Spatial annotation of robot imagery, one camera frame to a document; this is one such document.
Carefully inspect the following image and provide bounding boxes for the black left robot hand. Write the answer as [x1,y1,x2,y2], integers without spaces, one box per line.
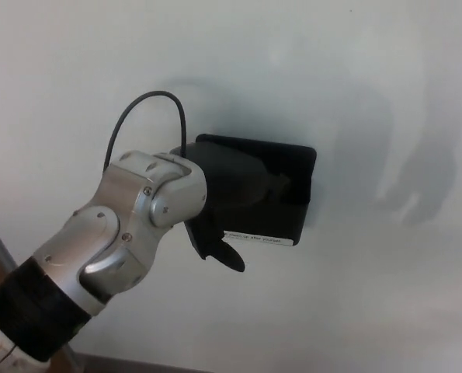
[170,142,292,274]

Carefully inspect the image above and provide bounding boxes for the black magnetic marker holder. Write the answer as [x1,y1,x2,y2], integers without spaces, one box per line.
[195,133,318,248]

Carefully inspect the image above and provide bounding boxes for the white whiteboard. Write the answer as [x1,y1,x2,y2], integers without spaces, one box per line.
[0,0,462,373]

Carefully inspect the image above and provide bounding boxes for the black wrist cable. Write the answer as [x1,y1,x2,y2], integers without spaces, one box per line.
[102,90,189,174]

